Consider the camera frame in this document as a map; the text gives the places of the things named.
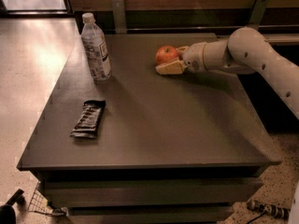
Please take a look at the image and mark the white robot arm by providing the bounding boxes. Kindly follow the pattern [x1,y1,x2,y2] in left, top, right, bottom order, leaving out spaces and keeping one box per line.
[155,26,299,118]

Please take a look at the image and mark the striped power strip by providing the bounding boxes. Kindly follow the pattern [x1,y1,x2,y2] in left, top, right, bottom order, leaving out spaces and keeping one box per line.
[247,200,291,219]

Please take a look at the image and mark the red apple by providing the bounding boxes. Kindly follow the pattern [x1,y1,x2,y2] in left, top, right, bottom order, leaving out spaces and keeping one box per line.
[155,46,178,64]

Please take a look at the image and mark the dark drawer cabinet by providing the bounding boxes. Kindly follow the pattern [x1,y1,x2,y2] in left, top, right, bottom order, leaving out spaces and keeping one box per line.
[18,34,280,224]

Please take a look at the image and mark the left metal wall bracket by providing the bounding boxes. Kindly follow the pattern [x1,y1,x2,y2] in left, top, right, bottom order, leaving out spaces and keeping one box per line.
[112,0,127,34]

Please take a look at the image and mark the wire mesh basket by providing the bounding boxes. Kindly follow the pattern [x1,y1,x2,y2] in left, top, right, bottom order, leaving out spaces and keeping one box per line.
[28,183,66,217]

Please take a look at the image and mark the metal wall bracket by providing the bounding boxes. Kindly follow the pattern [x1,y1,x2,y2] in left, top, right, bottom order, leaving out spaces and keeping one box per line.
[112,0,127,34]
[248,0,270,30]

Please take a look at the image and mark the right metal wall bracket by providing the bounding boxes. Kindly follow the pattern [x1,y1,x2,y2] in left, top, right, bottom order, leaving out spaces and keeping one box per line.
[248,0,270,30]

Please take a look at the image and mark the black object on floor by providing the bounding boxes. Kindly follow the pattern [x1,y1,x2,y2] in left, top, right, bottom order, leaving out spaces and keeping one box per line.
[0,189,25,224]

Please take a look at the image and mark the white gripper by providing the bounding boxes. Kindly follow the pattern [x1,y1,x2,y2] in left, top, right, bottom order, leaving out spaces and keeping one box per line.
[155,42,206,76]

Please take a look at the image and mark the clear plastic water bottle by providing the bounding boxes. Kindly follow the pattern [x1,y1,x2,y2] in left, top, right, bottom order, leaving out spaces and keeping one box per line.
[81,13,111,81]

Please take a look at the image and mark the dark chocolate bar wrapper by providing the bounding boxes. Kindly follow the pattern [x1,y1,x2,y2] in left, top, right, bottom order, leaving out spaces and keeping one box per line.
[70,100,106,139]

